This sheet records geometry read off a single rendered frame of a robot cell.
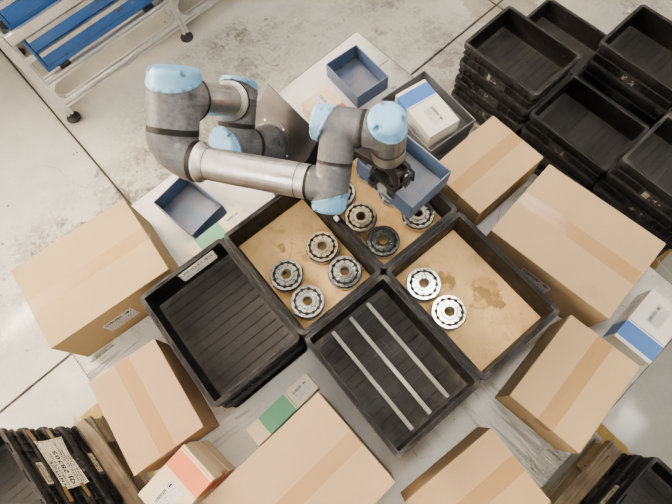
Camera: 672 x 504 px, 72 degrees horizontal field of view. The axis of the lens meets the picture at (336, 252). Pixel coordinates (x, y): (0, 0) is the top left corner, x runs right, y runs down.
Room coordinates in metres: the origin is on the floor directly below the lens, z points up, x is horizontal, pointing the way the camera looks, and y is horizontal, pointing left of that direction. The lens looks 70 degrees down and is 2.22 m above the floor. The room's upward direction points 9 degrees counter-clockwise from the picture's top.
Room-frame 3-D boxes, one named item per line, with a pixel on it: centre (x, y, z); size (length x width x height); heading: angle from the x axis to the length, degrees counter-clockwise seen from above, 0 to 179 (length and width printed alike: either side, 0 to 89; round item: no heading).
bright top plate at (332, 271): (0.42, -0.02, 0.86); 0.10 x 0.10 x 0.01
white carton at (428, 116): (0.93, -0.38, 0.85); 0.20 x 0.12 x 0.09; 23
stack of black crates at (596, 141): (1.02, -1.15, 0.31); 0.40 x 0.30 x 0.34; 34
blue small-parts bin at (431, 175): (0.59, -0.21, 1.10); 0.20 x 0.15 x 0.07; 35
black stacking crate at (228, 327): (0.32, 0.36, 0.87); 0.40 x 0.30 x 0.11; 30
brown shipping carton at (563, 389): (0.00, -0.59, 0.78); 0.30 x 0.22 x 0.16; 129
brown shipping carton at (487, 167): (0.71, -0.53, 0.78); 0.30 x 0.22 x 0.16; 122
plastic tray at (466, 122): (0.95, -0.39, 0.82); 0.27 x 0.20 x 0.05; 28
